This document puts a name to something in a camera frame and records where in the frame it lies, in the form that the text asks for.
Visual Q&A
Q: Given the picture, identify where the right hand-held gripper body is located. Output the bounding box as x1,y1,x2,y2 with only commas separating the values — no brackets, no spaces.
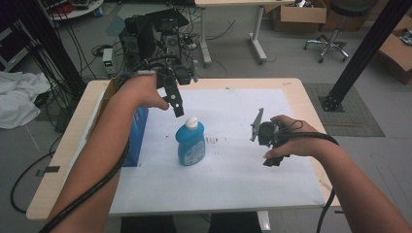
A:
250,107,291,159

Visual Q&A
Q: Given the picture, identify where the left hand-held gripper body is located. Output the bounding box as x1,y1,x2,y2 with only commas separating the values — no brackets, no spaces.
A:
154,59,199,90

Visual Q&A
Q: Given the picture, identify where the blue bottle with white cap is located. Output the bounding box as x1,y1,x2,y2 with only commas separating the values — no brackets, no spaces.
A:
175,116,206,167

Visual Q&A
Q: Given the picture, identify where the person's right hand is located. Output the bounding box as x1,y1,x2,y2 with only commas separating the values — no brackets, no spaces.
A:
262,115,325,159

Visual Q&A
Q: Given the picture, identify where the person's left hand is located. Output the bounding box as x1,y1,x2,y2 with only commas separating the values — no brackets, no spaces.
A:
120,75,170,111

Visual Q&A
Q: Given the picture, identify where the white board mat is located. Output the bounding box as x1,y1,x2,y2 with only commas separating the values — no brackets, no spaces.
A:
109,86,326,216

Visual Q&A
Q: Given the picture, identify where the blue carton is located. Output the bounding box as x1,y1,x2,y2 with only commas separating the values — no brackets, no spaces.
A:
123,106,150,168

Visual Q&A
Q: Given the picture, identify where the white desk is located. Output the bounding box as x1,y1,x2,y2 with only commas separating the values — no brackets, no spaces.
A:
193,0,296,68

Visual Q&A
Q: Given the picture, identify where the grey floor mat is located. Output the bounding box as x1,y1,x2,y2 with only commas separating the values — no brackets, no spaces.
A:
303,83,386,138

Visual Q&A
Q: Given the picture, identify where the office chair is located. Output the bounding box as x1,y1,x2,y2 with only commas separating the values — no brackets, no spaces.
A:
303,0,379,64

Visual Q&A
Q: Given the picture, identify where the round white table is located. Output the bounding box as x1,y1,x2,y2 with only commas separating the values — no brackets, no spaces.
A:
48,0,105,21

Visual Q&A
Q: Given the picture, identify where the small cardboard box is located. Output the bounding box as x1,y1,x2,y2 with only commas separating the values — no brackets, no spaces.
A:
271,0,327,33

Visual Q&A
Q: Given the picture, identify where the large cardboard box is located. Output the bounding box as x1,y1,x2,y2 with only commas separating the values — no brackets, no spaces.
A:
378,14,412,86

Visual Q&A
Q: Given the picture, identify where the white cloth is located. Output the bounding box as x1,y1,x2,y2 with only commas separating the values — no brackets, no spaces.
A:
0,71,52,130

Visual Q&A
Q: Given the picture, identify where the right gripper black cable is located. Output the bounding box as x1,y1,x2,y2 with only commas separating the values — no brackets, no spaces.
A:
278,119,340,233

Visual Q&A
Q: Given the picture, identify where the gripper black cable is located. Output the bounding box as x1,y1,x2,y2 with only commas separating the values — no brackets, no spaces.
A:
278,119,340,233
38,56,183,233

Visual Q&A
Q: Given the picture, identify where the black cable bundle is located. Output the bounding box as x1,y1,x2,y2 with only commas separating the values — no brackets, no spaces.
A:
30,0,87,98

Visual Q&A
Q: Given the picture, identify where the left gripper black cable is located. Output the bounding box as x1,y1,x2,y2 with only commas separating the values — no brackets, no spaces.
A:
38,56,183,233

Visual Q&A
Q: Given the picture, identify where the black metal post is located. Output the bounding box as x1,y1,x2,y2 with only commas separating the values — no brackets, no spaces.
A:
319,0,412,113

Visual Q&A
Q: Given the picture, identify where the black floor cable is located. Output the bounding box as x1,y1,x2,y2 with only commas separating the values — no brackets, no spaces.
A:
9,150,56,215

